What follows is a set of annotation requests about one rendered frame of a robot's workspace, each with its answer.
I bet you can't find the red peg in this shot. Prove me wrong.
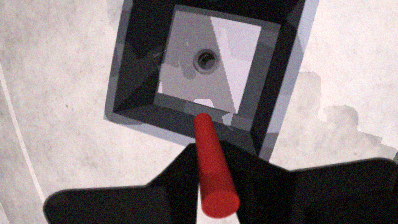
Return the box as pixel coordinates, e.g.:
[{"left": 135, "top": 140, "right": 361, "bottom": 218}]
[{"left": 194, "top": 113, "right": 240, "bottom": 219}]

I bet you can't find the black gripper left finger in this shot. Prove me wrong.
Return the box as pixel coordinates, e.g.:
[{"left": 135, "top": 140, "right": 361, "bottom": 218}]
[{"left": 43, "top": 143, "right": 199, "bottom": 224}]

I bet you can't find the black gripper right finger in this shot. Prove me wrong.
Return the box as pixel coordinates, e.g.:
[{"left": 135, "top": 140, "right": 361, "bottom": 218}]
[{"left": 219, "top": 140, "right": 398, "bottom": 224}]

